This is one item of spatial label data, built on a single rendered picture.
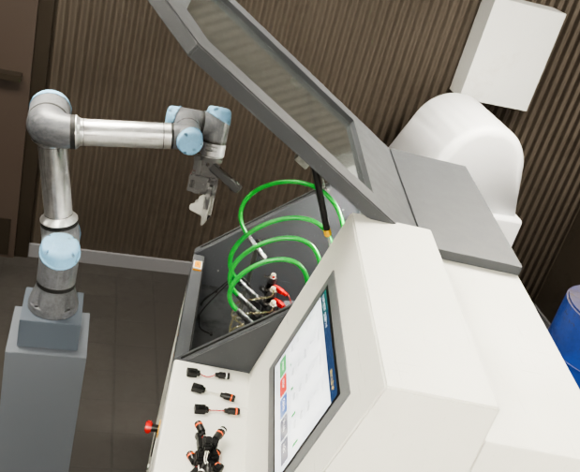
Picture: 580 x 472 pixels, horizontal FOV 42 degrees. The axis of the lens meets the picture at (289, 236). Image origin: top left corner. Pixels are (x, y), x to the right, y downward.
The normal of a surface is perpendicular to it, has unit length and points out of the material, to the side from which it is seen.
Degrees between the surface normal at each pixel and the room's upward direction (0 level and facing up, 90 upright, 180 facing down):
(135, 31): 90
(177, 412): 0
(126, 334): 0
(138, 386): 0
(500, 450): 90
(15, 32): 90
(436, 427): 90
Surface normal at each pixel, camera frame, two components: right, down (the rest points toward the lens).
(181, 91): 0.18, 0.50
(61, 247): 0.27, -0.78
